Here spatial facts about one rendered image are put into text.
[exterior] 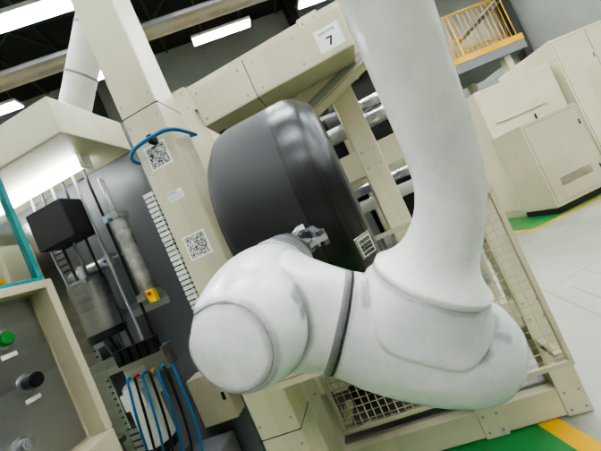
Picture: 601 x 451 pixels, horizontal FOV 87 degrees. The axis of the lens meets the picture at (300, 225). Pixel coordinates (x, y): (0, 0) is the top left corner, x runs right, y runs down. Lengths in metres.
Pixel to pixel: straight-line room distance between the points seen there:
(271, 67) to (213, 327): 1.11
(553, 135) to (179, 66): 10.06
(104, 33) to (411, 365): 1.19
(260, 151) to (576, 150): 5.18
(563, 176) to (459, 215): 5.16
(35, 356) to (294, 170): 0.69
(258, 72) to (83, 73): 0.76
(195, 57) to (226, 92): 10.70
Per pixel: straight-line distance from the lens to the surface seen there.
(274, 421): 1.08
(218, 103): 1.29
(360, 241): 0.70
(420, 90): 0.25
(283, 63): 1.26
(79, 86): 1.70
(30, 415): 0.91
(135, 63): 1.17
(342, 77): 1.35
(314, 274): 0.29
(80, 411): 0.97
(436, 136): 0.26
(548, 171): 5.29
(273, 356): 0.24
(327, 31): 1.28
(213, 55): 11.95
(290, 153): 0.69
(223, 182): 0.74
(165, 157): 1.04
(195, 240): 0.99
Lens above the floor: 1.12
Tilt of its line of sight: 2 degrees up
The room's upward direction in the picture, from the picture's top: 24 degrees counter-clockwise
